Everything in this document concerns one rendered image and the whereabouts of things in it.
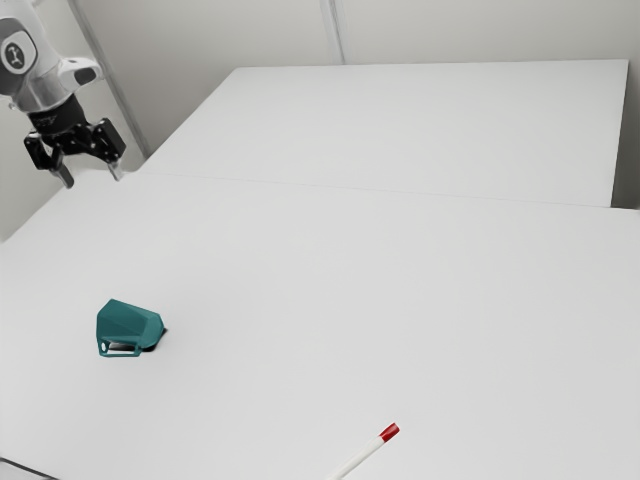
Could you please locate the teal faceted mug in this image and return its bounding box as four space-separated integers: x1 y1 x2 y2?
95 298 165 360

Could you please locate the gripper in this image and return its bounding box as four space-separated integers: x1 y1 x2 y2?
22 95 127 190

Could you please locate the white pen with red cap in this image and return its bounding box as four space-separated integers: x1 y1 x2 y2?
327 422 401 480

